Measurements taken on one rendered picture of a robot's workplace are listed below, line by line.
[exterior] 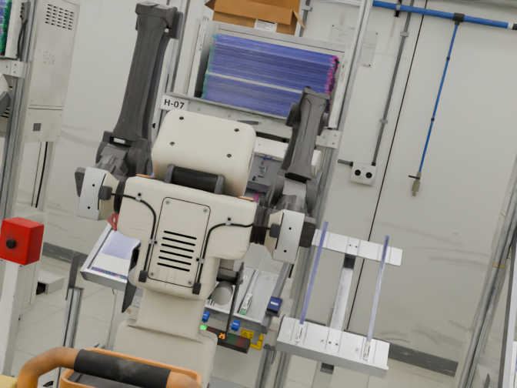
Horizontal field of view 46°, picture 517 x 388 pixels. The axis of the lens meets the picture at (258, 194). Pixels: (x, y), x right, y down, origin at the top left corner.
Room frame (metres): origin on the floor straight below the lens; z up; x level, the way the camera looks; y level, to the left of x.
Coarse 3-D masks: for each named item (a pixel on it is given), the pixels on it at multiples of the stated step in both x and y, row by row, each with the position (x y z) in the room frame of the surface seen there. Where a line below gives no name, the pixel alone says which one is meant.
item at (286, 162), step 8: (296, 104) 1.79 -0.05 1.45; (288, 120) 1.79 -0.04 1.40; (296, 128) 1.79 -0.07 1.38; (320, 128) 1.79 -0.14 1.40; (296, 136) 1.81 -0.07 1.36; (288, 152) 1.85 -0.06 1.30; (288, 160) 1.86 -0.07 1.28; (280, 168) 1.89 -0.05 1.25; (288, 168) 1.87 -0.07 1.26; (272, 184) 1.96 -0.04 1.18; (272, 208) 1.98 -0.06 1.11
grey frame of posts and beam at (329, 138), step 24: (360, 24) 2.45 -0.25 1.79; (360, 48) 2.43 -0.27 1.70; (264, 120) 2.47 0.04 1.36; (336, 144) 2.41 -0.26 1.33; (312, 216) 2.44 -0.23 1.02; (72, 288) 2.12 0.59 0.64; (72, 312) 2.11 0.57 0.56; (72, 336) 2.12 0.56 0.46; (264, 360) 1.95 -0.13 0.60; (288, 360) 2.43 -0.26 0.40; (264, 384) 1.95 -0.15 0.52
